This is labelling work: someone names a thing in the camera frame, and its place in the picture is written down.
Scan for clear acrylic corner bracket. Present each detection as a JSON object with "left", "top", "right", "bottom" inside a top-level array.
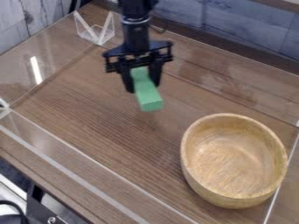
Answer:
[{"left": 74, "top": 10, "right": 115, "bottom": 46}]

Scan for green rectangular stick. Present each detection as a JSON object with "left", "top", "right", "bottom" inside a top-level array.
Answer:
[{"left": 131, "top": 67, "right": 165, "bottom": 112}]

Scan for black cable lower left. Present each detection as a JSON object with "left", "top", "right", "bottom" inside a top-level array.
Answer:
[{"left": 0, "top": 199, "right": 30, "bottom": 224}]

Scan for wooden bowl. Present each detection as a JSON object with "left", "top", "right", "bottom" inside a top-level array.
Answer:
[{"left": 181, "top": 113, "right": 288, "bottom": 209}]

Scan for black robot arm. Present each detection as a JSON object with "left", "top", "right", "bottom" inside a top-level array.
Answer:
[{"left": 103, "top": 0, "right": 174, "bottom": 93}]

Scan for clear acrylic enclosure walls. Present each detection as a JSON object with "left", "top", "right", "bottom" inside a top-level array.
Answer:
[{"left": 0, "top": 17, "right": 299, "bottom": 224}]

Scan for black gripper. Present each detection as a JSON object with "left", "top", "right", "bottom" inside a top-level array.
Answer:
[{"left": 103, "top": 41, "right": 174, "bottom": 94}]

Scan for black table frame bracket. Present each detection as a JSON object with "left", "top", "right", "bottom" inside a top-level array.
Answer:
[{"left": 26, "top": 185, "right": 81, "bottom": 224}]

